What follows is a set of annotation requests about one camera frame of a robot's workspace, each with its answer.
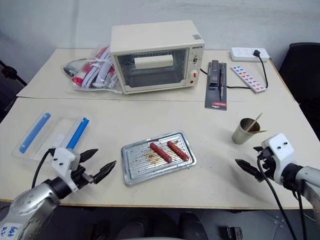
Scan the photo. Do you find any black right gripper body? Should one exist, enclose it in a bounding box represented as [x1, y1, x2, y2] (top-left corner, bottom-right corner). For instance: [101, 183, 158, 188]
[256, 146, 276, 182]

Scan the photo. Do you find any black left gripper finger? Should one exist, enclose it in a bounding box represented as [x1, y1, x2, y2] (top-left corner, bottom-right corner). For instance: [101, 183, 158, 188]
[79, 148, 99, 165]
[92, 160, 118, 184]

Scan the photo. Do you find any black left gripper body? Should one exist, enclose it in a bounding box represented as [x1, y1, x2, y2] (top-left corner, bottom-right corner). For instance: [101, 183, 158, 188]
[70, 156, 98, 190]

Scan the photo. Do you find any metal cup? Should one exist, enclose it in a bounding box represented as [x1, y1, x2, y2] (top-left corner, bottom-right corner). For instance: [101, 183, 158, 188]
[231, 117, 261, 146]

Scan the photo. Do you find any blue plastic strip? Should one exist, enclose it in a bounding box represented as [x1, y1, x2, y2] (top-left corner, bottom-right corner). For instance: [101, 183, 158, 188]
[19, 112, 52, 154]
[65, 117, 89, 151]

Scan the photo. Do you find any silver ribbed baking tray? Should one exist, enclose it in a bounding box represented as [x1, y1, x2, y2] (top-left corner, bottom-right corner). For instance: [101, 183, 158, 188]
[120, 130, 198, 187]

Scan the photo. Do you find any clear plastic box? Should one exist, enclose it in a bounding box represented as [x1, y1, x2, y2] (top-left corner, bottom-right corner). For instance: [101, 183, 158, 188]
[11, 105, 95, 161]

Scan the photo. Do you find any red sausage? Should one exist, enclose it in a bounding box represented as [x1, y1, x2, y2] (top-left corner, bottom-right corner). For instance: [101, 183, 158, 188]
[166, 140, 190, 161]
[149, 142, 172, 164]

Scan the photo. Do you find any small black ribbed block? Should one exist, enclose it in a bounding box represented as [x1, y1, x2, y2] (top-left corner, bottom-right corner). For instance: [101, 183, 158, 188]
[225, 225, 245, 240]

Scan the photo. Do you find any white card with coloured stickers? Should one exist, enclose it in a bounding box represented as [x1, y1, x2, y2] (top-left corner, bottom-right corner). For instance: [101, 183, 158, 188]
[229, 64, 267, 94]

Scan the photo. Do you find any black pen-shaped tool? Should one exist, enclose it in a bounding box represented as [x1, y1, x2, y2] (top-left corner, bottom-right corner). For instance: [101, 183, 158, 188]
[218, 66, 225, 100]

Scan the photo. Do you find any dark rounded shape under table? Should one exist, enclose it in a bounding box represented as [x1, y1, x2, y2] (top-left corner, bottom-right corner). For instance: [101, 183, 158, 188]
[115, 210, 209, 240]

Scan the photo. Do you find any black chair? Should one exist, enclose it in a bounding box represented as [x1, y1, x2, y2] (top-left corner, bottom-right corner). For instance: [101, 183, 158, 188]
[278, 42, 320, 141]

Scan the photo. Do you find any clear bag of red-white packets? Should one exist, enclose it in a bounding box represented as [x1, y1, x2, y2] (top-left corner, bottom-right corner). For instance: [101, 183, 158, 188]
[61, 44, 124, 95]

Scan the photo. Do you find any grey foil pouch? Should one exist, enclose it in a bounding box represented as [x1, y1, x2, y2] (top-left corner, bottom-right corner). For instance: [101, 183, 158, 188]
[61, 59, 86, 76]

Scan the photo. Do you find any white power strip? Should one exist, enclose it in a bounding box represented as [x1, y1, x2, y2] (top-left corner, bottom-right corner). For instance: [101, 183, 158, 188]
[229, 47, 272, 62]

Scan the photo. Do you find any black equipment beside table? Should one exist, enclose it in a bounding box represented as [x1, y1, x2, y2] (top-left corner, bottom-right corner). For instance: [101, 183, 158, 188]
[0, 59, 29, 124]

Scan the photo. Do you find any cream toaster oven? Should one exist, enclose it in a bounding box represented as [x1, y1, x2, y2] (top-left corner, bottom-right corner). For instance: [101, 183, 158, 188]
[109, 20, 206, 95]

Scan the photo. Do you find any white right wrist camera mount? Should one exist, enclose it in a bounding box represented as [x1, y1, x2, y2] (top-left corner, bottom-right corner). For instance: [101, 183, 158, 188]
[260, 133, 296, 186]

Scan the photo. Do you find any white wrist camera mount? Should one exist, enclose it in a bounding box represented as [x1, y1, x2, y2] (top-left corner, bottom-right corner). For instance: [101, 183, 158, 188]
[260, 133, 296, 186]
[51, 147, 81, 193]

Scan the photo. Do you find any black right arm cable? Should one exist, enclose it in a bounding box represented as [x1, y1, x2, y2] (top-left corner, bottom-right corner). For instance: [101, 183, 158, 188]
[256, 149, 306, 240]

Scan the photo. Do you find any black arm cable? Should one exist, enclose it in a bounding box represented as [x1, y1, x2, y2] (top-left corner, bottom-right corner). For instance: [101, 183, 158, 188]
[256, 149, 306, 240]
[31, 147, 56, 189]

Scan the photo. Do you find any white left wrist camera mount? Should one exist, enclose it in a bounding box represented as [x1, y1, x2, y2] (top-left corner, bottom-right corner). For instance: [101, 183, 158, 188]
[51, 147, 81, 193]

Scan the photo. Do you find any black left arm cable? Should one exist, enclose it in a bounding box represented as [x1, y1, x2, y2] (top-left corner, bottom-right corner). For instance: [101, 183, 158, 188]
[31, 147, 56, 189]

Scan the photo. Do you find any black oven power cable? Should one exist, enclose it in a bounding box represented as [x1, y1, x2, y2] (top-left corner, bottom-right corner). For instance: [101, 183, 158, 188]
[199, 49, 270, 90]

